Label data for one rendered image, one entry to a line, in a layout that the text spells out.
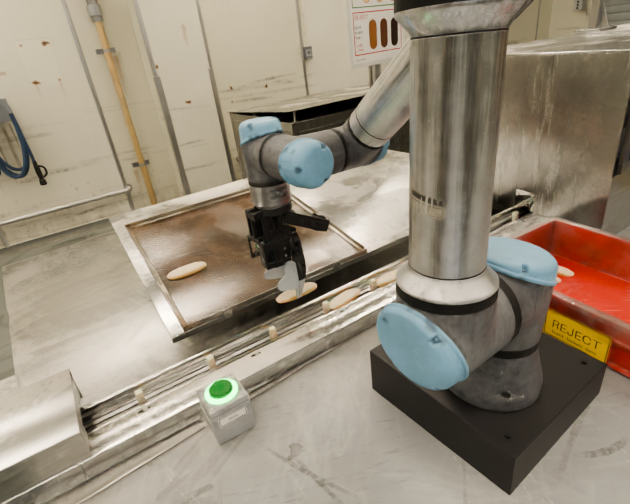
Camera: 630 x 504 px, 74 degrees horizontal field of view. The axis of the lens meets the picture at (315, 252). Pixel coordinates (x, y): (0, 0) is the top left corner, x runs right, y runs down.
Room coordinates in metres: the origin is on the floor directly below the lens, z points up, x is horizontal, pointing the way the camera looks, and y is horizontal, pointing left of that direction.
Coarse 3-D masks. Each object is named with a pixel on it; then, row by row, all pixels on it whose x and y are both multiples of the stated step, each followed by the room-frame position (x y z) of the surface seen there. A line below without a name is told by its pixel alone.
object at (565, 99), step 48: (528, 48) 1.34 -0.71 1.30; (576, 48) 1.16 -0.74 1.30; (624, 48) 1.01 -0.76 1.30; (528, 96) 1.18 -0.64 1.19; (576, 96) 1.07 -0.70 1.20; (624, 96) 0.98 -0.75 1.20; (528, 144) 1.17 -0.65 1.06; (576, 144) 1.06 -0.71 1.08; (624, 144) 0.99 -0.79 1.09; (576, 192) 1.04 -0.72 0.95; (624, 192) 1.01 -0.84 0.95
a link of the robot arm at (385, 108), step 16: (400, 48) 0.63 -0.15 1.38; (400, 64) 0.61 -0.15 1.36; (384, 80) 0.63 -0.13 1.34; (400, 80) 0.61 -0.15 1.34; (368, 96) 0.66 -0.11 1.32; (384, 96) 0.63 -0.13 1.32; (400, 96) 0.61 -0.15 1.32; (368, 112) 0.66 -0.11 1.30; (384, 112) 0.64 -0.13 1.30; (400, 112) 0.63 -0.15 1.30; (336, 128) 0.72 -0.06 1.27; (352, 128) 0.69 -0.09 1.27; (368, 128) 0.66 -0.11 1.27; (384, 128) 0.65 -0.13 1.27; (352, 144) 0.69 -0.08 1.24; (368, 144) 0.68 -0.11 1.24; (384, 144) 0.69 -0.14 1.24; (352, 160) 0.69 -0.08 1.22; (368, 160) 0.72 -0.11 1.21
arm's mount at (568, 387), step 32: (384, 352) 0.56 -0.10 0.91; (544, 352) 0.53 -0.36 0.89; (576, 352) 0.52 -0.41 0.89; (384, 384) 0.54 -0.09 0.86; (416, 384) 0.48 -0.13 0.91; (544, 384) 0.46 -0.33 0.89; (576, 384) 0.46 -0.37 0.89; (416, 416) 0.48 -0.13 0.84; (448, 416) 0.43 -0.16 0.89; (480, 416) 0.41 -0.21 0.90; (512, 416) 0.41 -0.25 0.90; (544, 416) 0.40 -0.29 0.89; (576, 416) 0.45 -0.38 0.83; (480, 448) 0.38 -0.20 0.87; (512, 448) 0.36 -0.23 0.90; (544, 448) 0.39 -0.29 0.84; (512, 480) 0.35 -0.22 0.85
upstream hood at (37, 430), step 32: (32, 384) 0.59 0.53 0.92; (64, 384) 0.57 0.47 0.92; (0, 416) 0.52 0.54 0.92; (32, 416) 0.51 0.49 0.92; (64, 416) 0.50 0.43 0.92; (0, 448) 0.45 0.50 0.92; (32, 448) 0.44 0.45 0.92; (64, 448) 0.45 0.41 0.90; (0, 480) 0.41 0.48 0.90; (32, 480) 0.43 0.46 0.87
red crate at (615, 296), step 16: (560, 256) 0.93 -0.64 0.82; (576, 272) 0.85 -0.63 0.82; (592, 272) 0.84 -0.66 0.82; (560, 288) 0.80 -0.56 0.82; (576, 288) 0.79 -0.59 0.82; (592, 288) 0.78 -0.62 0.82; (608, 288) 0.77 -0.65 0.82; (624, 288) 0.76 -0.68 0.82; (592, 304) 0.72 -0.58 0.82; (608, 304) 0.72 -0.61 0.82; (624, 304) 0.71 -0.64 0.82; (624, 320) 0.66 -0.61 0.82; (608, 352) 0.55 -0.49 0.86; (624, 352) 0.53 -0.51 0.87; (624, 368) 0.53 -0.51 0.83
